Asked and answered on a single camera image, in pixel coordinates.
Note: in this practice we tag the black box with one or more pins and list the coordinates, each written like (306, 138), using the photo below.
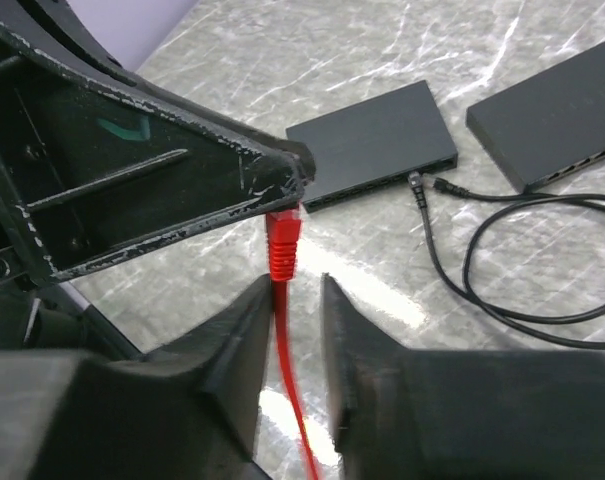
(373, 143)

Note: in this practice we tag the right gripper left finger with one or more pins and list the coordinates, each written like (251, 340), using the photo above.
(185, 410)

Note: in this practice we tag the black network switch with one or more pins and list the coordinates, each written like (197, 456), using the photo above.
(547, 126)

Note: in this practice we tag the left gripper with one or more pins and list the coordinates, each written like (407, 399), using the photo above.
(12, 310)

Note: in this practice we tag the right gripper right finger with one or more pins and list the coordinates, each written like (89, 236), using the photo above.
(401, 413)

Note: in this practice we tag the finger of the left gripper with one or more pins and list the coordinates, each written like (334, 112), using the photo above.
(204, 170)

